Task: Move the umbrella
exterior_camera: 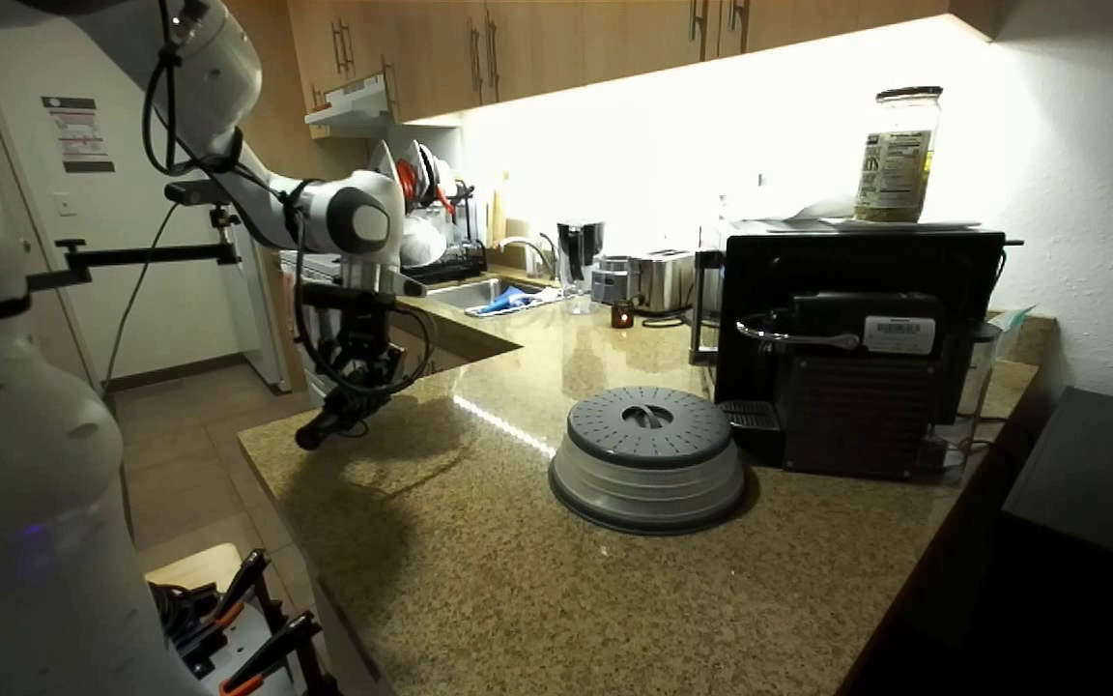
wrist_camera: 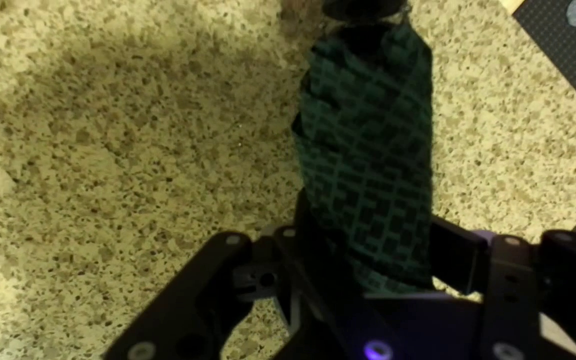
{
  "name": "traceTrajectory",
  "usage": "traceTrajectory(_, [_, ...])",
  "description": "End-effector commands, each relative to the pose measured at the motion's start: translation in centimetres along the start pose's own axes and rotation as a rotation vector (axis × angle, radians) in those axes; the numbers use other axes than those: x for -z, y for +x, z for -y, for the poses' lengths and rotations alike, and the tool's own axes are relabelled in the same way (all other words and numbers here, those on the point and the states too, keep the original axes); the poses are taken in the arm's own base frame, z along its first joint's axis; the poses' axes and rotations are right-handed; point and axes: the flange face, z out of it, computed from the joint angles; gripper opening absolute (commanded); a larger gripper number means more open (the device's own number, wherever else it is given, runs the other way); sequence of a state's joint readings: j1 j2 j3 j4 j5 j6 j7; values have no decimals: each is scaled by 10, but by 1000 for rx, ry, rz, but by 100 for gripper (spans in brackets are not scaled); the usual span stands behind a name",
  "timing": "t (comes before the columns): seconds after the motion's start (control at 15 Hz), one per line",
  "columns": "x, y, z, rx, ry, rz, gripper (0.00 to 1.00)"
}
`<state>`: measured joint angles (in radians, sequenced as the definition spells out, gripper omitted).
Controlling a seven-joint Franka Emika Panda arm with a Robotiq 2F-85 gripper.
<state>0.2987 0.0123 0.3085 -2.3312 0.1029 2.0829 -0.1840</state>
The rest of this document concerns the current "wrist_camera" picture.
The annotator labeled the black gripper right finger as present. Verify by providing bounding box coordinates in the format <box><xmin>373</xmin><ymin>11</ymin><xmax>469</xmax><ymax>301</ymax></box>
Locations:
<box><xmin>427</xmin><ymin>214</ymin><xmax>576</xmax><ymax>360</ymax></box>

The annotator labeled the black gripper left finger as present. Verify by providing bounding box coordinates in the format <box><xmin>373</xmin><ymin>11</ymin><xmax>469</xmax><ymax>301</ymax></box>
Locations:
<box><xmin>105</xmin><ymin>226</ymin><xmax>370</xmax><ymax>360</ymax></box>

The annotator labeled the green umbrella black handle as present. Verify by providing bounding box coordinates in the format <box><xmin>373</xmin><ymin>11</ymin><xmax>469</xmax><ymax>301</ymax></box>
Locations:
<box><xmin>291</xmin><ymin>0</ymin><xmax>438</xmax><ymax>296</ymax></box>

